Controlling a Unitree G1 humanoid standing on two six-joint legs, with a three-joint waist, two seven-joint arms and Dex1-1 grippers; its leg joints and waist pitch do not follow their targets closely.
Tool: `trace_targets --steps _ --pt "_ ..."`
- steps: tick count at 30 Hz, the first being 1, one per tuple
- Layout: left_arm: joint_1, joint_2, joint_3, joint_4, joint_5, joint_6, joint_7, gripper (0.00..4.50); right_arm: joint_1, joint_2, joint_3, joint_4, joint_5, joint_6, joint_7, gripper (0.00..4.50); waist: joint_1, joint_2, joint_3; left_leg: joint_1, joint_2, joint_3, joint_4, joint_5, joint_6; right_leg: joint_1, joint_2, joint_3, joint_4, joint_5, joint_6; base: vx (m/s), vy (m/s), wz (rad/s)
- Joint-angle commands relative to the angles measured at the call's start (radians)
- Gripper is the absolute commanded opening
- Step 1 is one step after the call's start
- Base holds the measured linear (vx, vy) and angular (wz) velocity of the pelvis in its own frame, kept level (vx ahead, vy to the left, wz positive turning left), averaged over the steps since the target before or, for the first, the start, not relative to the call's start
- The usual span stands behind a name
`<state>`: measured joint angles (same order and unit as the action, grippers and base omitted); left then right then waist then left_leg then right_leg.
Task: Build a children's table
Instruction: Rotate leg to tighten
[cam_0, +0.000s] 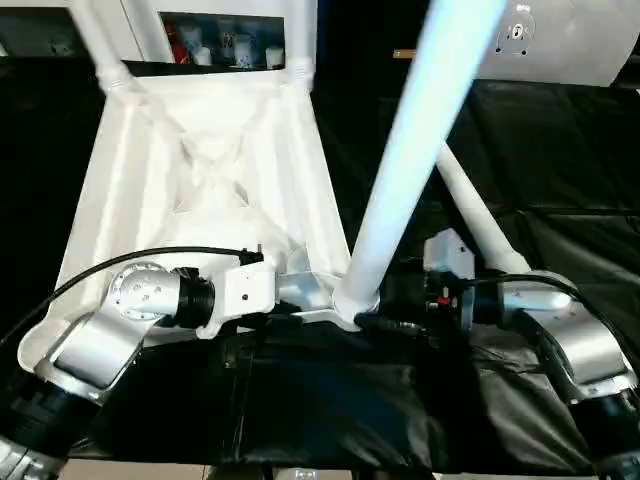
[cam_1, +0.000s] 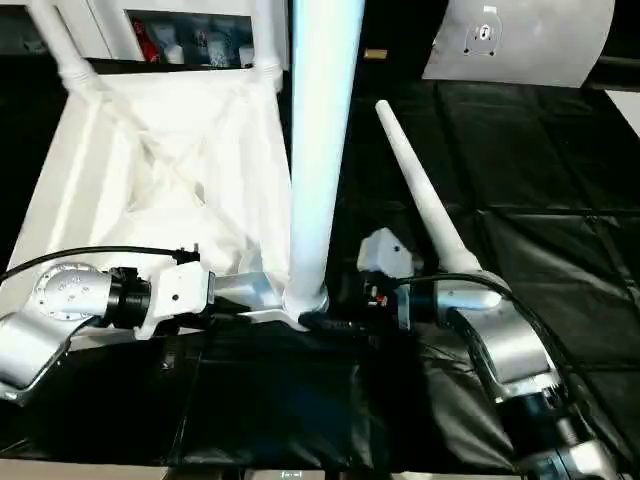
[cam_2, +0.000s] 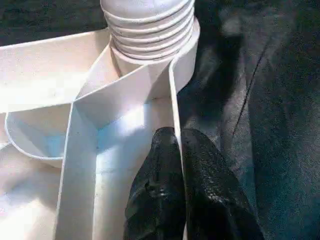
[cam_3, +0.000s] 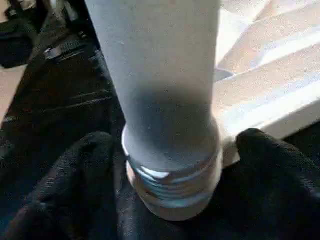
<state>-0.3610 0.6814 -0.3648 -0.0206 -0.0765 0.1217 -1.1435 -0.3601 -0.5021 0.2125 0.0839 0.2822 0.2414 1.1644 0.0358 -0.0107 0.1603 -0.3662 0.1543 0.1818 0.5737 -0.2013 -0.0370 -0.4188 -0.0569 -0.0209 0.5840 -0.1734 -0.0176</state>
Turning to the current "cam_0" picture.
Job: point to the red bottle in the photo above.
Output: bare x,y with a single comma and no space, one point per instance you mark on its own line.
176,45

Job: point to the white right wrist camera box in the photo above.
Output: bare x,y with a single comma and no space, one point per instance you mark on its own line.
450,255

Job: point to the white plastic table leg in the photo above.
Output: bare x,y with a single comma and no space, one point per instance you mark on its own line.
107,50
425,125
480,215
299,40

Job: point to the black cabinet with gold label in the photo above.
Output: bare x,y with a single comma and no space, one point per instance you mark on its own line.
360,40

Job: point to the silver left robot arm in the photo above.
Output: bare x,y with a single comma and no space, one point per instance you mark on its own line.
100,340

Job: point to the patterned white jar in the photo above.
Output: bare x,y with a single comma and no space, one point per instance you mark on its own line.
243,51

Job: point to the white plastic table top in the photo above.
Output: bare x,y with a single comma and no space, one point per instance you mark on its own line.
150,175

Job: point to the grey printed cushion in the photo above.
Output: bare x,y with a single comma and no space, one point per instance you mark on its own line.
575,45

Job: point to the black padded work mat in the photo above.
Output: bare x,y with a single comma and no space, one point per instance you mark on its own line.
550,175

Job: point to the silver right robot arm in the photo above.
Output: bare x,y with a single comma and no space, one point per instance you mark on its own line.
575,330

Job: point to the small white jar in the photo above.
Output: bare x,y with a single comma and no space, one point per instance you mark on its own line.
274,56
202,55

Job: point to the white glass-door cabinet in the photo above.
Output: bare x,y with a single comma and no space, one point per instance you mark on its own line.
140,30

